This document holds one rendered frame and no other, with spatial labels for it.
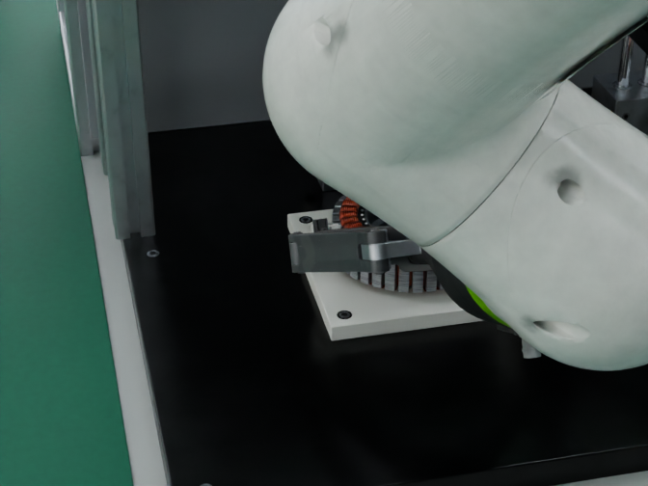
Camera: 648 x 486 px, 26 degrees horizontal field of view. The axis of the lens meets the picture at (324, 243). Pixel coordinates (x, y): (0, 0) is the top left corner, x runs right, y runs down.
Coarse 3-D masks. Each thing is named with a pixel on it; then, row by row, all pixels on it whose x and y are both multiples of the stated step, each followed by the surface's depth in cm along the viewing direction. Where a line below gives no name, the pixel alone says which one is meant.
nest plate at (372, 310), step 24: (288, 216) 106; (312, 216) 106; (312, 288) 99; (336, 288) 98; (360, 288) 98; (384, 288) 98; (336, 312) 95; (360, 312) 95; (384, 312) 95; (408, 312) 95; (432, 312) 95; (456, 312) 96; (336, 336) 94; (360, 336) 95
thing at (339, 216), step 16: (336, 208) 100; (352, 208) 100; (352, 224) 98; (368, 224) 99; (384, 224) 102; (352, 272) 98; (400, 272) 96; (416, 272) 95; (432, 272) 96; (400, 288) 96; (416, 288) 96; (432, 288) 96
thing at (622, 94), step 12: (636, 72) 117; (600, 84) 116; (612, 84) 115; (636, 84) 115; (600, 96) 116; (612, 96) 113; (624, 96) 113; (636, 96) 113; (612, 108) 114; (624, 108) 113; (636, 108) 114; (624, 120) 114; (636, 120) 114
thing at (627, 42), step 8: (640, 32) 107; (624, 40) 113; (632, 40) 112; (640, 40) 107; (624, 48) 113; (632, 48) 113; (624, 56) 113; (632, 56) 113; (624, 64) 114; (624, 72) 114; (616, 80) 115; (624, 80) 114
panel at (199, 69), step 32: (160, 0) 114; (192, 0) 114; (224, 0) 115; (256, 0) 115; (160, 32) 115; (192, 32) 116; (224, 32) 116; (256, 32) 117; (160, 64) 117; (192, 64) 117; (224, 64) 118; (256, 64) 118; (608, 64) 126; (640, 64) 127; (160, 96) 118; (192, 96) 119; (224, 96) 119; (256, 96) 120; (96, 128) 118; (160, 128) 120
